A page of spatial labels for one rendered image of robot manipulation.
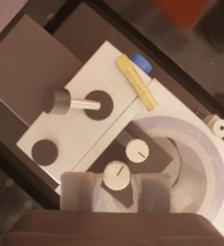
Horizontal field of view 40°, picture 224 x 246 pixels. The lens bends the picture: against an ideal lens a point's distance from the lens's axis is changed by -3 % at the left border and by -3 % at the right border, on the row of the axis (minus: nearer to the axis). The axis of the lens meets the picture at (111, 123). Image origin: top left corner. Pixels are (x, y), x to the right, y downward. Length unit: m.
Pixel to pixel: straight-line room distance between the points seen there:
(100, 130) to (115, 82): 0.03
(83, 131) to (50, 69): 0.06
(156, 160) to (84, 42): 0.16
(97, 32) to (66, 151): 0.15
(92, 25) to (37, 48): 0.09
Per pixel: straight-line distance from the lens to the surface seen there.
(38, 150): 0.19
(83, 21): 0.32
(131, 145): 0.17
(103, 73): 0.19
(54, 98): 0.16
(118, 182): 0.18
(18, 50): 0.24
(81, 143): 0.19
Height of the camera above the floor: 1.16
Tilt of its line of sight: level
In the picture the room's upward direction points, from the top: 131 degrees clockwise
